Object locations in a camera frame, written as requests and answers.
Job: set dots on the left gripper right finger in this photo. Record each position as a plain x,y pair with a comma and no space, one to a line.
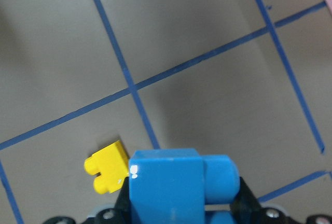
245,209

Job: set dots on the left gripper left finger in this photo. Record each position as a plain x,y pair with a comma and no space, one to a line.
119,213

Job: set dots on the blue toy block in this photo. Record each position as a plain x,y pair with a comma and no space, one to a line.
175,185

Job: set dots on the yellow toy block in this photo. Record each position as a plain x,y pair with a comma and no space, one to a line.
110,166

